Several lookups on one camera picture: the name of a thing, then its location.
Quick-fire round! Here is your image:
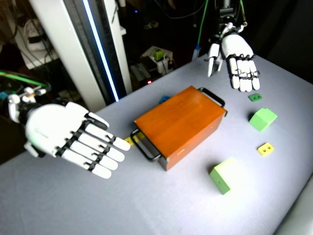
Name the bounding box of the small yellow two-hole block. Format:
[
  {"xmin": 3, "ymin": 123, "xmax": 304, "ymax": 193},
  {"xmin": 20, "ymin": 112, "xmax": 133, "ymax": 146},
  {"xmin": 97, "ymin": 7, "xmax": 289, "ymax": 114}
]
[{"xmin": 257, "ymin": 142, "xmax": 275, "ymax": 157}]

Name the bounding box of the black device with red light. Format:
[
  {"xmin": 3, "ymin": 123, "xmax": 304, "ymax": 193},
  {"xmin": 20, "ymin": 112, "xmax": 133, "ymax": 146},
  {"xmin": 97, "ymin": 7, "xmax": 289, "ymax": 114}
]
[{"xmin": 130, "ymin": 63, "xmax": 158, "ymax": 87}]

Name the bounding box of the green cable on arm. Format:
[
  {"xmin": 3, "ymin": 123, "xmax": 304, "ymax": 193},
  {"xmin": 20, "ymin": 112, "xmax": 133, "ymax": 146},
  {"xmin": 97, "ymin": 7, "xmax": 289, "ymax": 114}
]
[
  {"xmin": 239, "ymin": 0, "xmax": 247, "ymax": 25},
  {"xmin": 0, "ymin": 70, "xmax": 51, "ymax": 89}
]

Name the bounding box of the grey table cloth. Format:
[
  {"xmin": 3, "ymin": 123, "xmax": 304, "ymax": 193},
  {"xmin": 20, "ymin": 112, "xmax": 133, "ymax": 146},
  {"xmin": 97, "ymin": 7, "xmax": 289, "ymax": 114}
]
[{"xmin": 0, "ymin": 45, "xmax": 313, "ymax": 235}]

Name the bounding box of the green cable with blue connector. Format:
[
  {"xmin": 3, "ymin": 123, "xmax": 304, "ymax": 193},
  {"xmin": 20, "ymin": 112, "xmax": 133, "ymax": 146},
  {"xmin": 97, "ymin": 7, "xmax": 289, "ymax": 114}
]
[{"xmin": 192, "ymin": 0, "xmax": 210, "ymax": 61}]

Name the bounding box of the orange box with handles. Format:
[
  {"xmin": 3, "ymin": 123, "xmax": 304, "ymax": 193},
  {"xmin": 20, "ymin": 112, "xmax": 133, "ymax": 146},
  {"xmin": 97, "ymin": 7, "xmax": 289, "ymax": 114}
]
[{"xmin": 130, "ymin": 85, "xmax": 228, "ymax": 172}]

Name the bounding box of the white column with blue light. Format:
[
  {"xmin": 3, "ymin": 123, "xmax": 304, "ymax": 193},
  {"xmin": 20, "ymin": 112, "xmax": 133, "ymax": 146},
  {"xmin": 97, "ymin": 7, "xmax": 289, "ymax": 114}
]
[{"xmin": 29, "ymin": 0, "xmax": 133, "ymax": 112}]

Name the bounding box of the black hanging cable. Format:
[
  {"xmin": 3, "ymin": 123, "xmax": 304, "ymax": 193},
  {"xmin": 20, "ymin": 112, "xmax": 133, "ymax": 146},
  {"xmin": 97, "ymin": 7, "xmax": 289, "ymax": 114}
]
[{"xmin": 160, "ymin": 0, "xmax": 209, "ymax": 20}]

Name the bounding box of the white charger unit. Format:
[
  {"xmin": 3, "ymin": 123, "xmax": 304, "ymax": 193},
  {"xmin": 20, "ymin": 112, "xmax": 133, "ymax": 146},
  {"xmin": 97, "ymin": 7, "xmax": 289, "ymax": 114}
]
[{"xmin": 23, "ymin": 19, "xmax": 47, "ymax": 51}]

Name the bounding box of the light green house-shaped block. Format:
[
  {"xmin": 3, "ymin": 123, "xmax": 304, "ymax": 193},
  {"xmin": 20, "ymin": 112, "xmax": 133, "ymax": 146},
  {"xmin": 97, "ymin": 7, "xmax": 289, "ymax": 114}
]
[
  {"xmin": 209, "ymin": 157, "xmax": 247, "ymax": 196},
  {"xmin": 248, "ymin": 107, "xmax": 278, "ymax": 132}
]

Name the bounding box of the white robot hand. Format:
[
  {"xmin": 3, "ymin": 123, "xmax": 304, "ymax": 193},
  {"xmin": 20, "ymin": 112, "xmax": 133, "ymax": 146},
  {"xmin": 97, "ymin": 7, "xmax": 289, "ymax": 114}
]
[
  {"xmin": 207, "ymin": 33, "xmax": 261, "ymax": 93},
  {"xmin": 23, "ymin": 101, "xmax": 131, "ymax": 179}
]

